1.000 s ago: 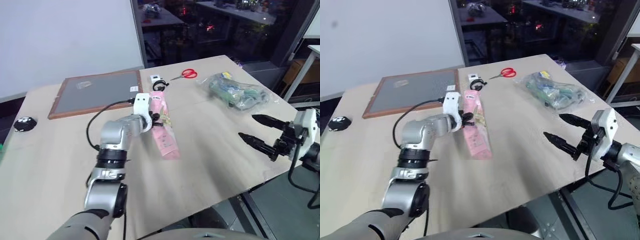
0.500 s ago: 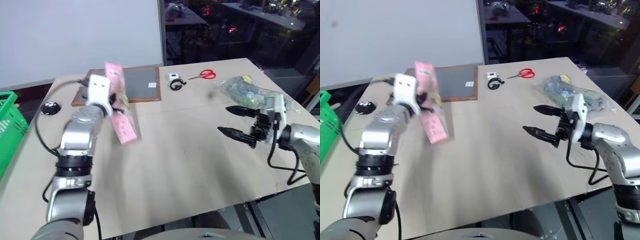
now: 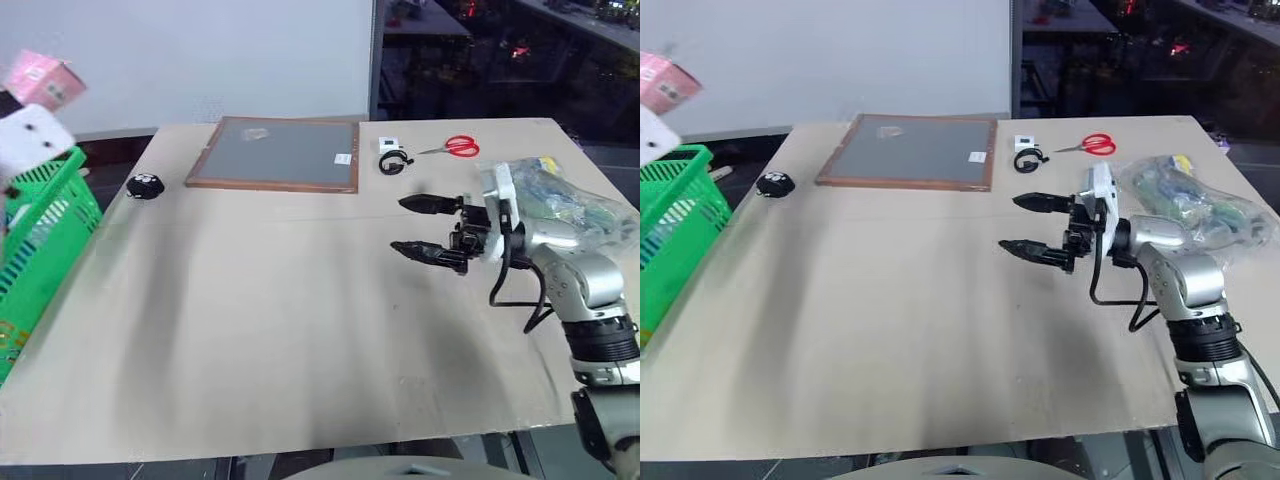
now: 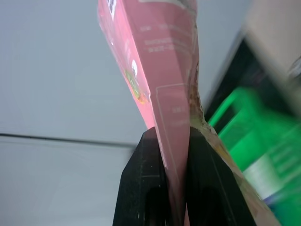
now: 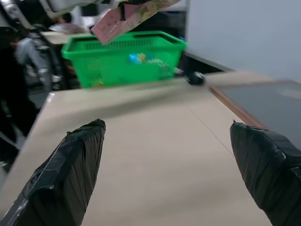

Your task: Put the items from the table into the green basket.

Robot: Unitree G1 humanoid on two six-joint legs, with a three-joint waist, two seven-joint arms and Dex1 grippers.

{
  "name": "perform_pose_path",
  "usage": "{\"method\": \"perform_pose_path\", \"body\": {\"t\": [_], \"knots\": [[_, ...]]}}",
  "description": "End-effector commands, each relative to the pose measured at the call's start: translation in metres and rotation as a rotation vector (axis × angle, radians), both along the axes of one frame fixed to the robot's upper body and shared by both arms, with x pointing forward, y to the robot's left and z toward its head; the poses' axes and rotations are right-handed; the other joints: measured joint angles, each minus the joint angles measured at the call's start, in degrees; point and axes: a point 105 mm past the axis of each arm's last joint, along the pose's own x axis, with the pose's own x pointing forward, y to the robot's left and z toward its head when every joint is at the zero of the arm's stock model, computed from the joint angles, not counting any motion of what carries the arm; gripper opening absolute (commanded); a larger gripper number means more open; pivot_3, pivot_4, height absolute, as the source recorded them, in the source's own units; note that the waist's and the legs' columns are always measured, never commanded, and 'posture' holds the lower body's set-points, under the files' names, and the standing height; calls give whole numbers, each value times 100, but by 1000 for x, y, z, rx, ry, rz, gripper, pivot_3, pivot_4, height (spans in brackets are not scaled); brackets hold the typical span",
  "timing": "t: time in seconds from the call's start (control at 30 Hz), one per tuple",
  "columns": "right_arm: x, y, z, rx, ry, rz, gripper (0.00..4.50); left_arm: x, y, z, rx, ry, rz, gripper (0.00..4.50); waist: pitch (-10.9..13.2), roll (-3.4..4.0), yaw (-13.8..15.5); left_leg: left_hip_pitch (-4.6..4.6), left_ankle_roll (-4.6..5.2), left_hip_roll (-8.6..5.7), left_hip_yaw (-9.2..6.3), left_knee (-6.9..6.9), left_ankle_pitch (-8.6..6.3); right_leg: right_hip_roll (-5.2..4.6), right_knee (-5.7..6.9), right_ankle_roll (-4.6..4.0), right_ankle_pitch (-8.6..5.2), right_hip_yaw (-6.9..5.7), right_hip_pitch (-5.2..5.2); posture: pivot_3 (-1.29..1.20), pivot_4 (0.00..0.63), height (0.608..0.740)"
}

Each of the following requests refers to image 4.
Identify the green plastic basket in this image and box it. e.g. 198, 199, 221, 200
206, 86, 301, 226

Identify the thin black cable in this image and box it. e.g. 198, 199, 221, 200
0, 133, 135, 149

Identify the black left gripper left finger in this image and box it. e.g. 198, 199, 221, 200
112, 126, 183, 226

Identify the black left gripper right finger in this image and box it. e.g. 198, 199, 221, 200
185, 126, 257, 226

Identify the pink printed cardboard box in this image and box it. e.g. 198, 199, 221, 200
97, 0, 287, 226

